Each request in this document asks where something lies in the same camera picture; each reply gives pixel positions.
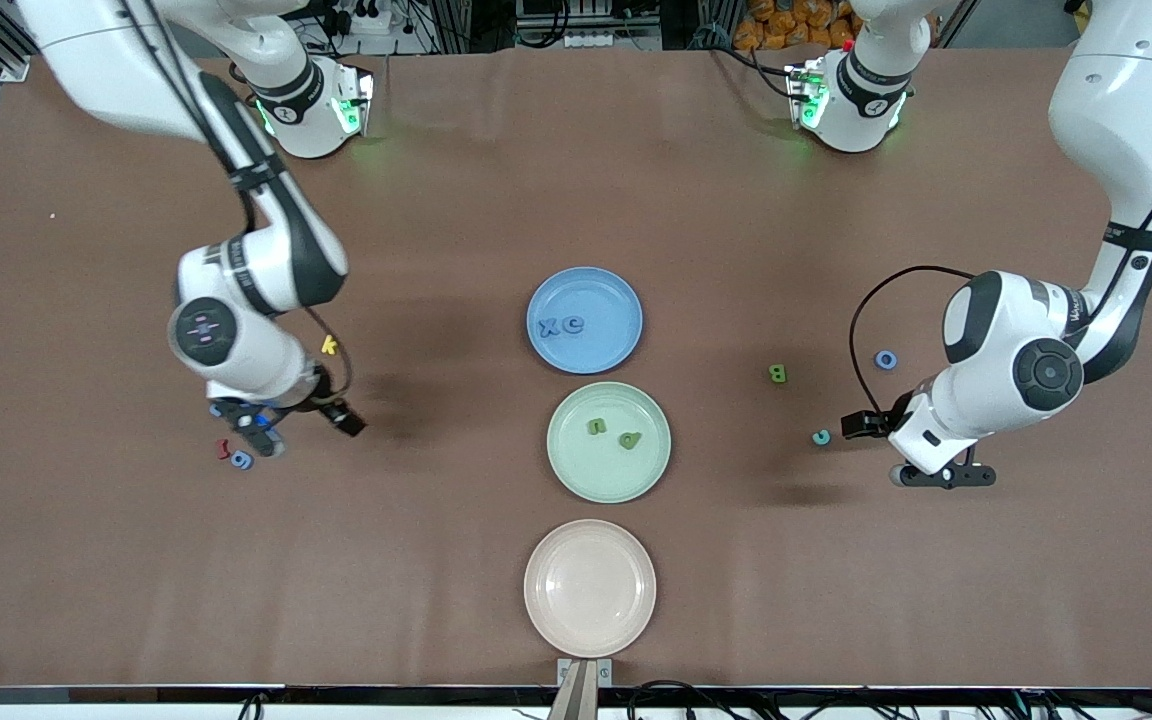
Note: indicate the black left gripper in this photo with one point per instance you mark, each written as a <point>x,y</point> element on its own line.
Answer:
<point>882,420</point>

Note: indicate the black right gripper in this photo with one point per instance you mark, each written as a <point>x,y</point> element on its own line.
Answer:
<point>321,404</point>

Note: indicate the green foam letter B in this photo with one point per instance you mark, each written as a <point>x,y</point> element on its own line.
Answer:
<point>777,374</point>

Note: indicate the blue foam letter g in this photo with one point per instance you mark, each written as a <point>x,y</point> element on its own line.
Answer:
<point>248,463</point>

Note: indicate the blue foam letter X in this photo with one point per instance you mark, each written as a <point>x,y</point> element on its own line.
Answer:
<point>549,326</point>

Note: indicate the green foam letter q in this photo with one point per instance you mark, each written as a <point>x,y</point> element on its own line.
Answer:
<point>633,437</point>

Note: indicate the blue foam letter C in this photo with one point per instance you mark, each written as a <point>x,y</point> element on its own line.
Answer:
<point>566,324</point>

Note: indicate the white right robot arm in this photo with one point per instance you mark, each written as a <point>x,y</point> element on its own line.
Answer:
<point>256,360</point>

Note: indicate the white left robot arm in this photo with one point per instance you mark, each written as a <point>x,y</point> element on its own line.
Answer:
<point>1116,100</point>

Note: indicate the blue foam letter O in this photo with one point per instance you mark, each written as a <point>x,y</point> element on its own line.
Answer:
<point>877,360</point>

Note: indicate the red foam letter I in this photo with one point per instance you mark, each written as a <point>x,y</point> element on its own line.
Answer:
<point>223,452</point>

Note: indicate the blue round plate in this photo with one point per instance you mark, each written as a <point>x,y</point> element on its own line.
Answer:
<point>596,350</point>

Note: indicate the green round plate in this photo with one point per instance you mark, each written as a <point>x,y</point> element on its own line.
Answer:
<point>608,475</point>

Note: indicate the brown table cover sheet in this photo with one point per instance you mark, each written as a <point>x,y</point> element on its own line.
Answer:
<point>136,600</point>

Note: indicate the pink round plate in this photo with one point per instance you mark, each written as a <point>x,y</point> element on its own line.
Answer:
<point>589,588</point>

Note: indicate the power strip with black plugs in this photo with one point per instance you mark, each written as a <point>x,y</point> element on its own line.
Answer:
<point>366,25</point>

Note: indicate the orange packaged goods pile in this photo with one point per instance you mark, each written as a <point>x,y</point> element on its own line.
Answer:
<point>786,25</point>

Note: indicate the white power strip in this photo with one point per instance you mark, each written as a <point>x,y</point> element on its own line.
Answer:
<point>596,40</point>

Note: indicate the metal table edge rail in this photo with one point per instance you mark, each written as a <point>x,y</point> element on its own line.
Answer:
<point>386,712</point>

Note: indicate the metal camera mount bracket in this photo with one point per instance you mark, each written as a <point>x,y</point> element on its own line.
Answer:
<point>584,690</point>

